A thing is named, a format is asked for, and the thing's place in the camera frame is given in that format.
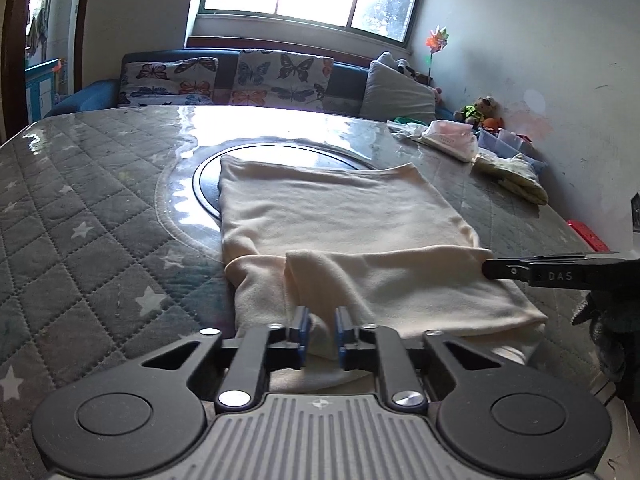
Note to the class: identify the blue sofa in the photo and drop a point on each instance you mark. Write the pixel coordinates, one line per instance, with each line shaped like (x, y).
(346, 85)

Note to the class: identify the pile of white clothes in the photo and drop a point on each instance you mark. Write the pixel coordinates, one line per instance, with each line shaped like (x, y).
(450, 137)

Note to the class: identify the red plastic object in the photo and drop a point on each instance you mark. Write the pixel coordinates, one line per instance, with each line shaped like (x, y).
(590, 237)

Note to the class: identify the orange toy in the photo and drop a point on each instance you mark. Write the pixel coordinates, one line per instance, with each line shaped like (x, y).
(492, 125)

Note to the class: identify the black and white plush toy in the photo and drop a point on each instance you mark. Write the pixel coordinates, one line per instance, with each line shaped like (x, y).
(412, 71)

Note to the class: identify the grey quilted star table cover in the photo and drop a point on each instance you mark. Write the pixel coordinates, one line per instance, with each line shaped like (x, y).
(75, 210)

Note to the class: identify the colourful pinwheel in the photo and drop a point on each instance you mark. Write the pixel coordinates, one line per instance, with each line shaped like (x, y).
(437, 40)

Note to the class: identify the turquoise cabinet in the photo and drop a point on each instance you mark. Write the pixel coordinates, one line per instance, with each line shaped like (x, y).
(42, 90)

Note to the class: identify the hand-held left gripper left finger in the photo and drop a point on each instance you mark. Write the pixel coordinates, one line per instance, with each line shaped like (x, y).
(301, 332)

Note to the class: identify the cream garment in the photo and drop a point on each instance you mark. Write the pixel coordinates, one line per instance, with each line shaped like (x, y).
(350, 210)

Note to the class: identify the teddy bear in green vest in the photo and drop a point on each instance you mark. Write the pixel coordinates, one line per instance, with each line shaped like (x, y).
(477, 110)

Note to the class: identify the grey pillow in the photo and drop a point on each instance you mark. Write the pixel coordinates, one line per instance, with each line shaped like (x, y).
(395, 97)

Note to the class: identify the butterfly print cushion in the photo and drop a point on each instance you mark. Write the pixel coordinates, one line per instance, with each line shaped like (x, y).
(280, 80)
(165, 80)

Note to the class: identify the clear plastic storage box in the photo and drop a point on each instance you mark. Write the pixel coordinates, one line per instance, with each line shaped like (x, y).
(510, 142)

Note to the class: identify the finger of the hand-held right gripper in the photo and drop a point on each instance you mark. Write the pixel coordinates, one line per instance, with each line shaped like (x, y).
(505, 269)

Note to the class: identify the brown door frame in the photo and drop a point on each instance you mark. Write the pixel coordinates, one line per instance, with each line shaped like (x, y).
(12, 50)

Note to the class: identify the person's right hand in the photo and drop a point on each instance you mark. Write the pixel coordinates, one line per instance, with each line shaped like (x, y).
(612, 330)

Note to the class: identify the yellow floral cloth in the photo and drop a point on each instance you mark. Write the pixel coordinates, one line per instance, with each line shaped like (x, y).
(520, 177)

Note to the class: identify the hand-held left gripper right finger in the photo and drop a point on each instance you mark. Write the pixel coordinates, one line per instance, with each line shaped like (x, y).
(343, 335)

